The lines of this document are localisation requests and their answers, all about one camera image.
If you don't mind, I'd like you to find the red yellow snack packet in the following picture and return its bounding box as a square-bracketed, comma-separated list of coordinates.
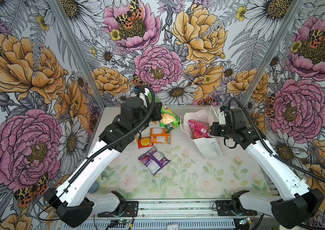
[138, 137, 154, 149]

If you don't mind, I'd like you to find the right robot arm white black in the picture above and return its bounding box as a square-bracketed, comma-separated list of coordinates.
[210, 106, 324, 229]

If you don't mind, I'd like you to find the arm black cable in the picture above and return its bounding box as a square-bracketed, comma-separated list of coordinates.
[228, 97, 325, 230]
[37, 85, 156, 221]

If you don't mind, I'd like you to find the right green circuit board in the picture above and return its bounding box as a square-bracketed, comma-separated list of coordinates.
[238, 217, 252, 225]

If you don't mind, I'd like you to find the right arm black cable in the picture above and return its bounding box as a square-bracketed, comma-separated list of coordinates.
[228, 97, 325, 230]

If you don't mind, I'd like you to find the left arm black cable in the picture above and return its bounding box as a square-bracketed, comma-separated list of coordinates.
[37, 85, 156, 221]

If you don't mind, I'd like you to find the pink chips bag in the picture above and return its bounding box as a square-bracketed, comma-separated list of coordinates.
[188, 119, 210, 139]

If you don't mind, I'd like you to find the aluminium mounting rail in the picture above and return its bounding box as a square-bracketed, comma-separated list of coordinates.
[54, 198, 287, 220]

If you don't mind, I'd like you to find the white vented cable tray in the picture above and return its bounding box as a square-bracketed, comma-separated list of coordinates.
[75, 218, 235, 230]

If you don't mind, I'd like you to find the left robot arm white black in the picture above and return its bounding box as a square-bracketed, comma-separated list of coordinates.
[44, 97, 162, 228]

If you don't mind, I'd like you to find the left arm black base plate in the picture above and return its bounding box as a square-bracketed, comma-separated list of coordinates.
[97, 201, 139, 218]

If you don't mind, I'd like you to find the purple snack packet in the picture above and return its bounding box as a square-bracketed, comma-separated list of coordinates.
[138, 147, 170, 175]

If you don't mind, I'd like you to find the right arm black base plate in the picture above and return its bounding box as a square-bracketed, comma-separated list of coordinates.
[211, 200, 257, 216]

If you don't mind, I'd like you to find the white paper bag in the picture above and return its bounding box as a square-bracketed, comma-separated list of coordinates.
[180, 106, 223, 159]

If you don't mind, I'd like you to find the green circuit board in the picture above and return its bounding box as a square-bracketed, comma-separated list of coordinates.
[108, 219, 132, 229]
[238, 217, 252, 225]

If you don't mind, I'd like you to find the blue sponge block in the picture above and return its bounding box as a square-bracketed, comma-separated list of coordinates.
[88, 181, 99, 193]

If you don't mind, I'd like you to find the orange Fox's fruits candy bag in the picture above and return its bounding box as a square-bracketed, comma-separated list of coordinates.
[150, 127, 171, 144]

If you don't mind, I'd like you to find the green Lays chips bag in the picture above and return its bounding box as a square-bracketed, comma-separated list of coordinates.
[148, 96, 180, 131]

